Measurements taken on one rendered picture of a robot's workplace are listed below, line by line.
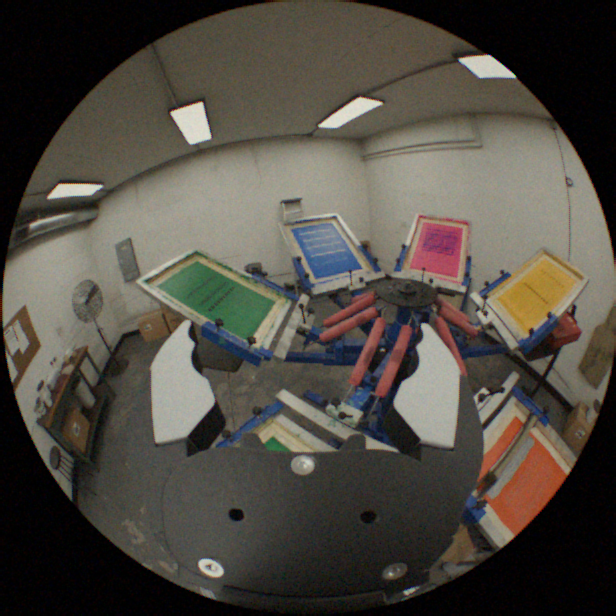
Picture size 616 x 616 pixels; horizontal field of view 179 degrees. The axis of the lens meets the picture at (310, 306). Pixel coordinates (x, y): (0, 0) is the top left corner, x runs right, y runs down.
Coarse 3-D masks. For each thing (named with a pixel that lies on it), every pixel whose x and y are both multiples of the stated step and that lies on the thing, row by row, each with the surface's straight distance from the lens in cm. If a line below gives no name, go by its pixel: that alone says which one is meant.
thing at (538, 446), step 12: (516, 420) 116; (504, 432) 108; (516, 432) 113; (504, 444) 106; (540, 444) 121; (528, 456) 113; (552, 456) 126; (552, 468) 124; (552, 480) 124; (564, 480) 133; (552, 492) 124
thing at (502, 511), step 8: (496, 448) 102; (488, 456) 99; (496, 456) 101; (488, 464) 98; (480, 472) 95; (520, 472) 107; (512, 480) 103; (480, 488) 94; (504, 488) 100; (488, 496) 95; (504, 496) 100; (488, 504) 95; (496, 504) 97; (504, 504) 100; (544, 504) 119; (496, 512) 98; (504, 512) 100; (536, 512) 115; (504, 520) 101; (512, 520) 104; (528, 520) 112; (512, 528) 105; (520, 528) 109
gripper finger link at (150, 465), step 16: (144, 384) 10; (144, 400) 9; (144, 416) 9; (128, 432) 9; (144, 432) 8; (128, 448) 8; (144, 448) 8; (160, 448) 8; (176, 448) 7; (192, 448) 8; (144, 464) 8; (160, 464) 7; (176, 464) 7; (144, 480) 8; (160, 480) 7; (144, 496) 7; (160, 496) 7; (160, 512) 7; (240, 512) 7; (160, 528) 7
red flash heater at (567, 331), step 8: (568, 312) 227; (560, 320) 198; (568, 320) 211; (576, 320) 221; (560, 328) 184; (568, 328) 195; (576, 328) 209; (552, 336) 167; (560, 336) 172; (568, 336) 185; (576, 336) 205; (552, 344) 168; (560, 344) 180
